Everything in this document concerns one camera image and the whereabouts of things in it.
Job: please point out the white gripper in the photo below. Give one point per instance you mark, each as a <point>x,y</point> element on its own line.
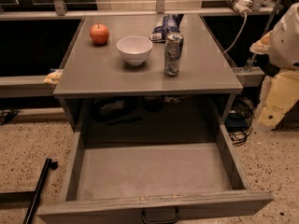
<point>286,46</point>

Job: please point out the silver blue redbull can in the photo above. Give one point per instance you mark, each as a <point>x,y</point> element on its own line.
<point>172,53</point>

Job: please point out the open grey top drawer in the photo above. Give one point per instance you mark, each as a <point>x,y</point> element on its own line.
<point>179,158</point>

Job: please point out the white bowl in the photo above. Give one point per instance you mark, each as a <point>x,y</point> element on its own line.
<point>134,49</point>

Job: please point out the grey cabinet with top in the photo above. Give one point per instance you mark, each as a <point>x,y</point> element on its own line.
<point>92,71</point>

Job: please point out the white power strip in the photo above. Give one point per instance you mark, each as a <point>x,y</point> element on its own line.
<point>241,7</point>

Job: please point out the red apple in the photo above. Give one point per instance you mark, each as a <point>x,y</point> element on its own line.
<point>99,34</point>

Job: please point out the black metal bar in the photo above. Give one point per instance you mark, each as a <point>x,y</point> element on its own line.
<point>49,164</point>

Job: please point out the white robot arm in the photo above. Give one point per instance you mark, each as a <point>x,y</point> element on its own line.
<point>281,44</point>

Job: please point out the yellow crumpled wrapper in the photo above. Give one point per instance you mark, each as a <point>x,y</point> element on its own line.
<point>53,77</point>

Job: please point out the blue chip bag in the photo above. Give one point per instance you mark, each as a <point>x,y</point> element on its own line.
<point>165,25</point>

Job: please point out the black drawer handle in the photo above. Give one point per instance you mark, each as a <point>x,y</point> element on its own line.
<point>160,216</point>

